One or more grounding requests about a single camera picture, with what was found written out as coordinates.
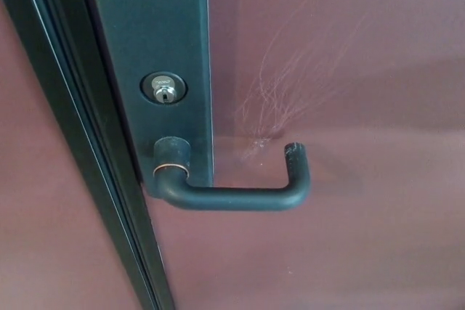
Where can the black door edge strip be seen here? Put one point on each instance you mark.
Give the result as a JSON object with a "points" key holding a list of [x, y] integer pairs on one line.
{"points": [[83, 106]]}

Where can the silver lock cylinder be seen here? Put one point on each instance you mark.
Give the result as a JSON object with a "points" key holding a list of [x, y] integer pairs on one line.
{"points": [[163, 89]]}

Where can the maroon door with lock plate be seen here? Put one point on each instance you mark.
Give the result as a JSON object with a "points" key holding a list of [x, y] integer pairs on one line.
{"points": [[327, 252]]}

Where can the black metal lock plate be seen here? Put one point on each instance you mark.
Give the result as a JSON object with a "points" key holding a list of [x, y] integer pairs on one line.
{"points": [[152, 27]]}

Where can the plain maroon door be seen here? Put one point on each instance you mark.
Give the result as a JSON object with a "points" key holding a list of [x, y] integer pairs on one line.
{"points": [[54, 215]]}

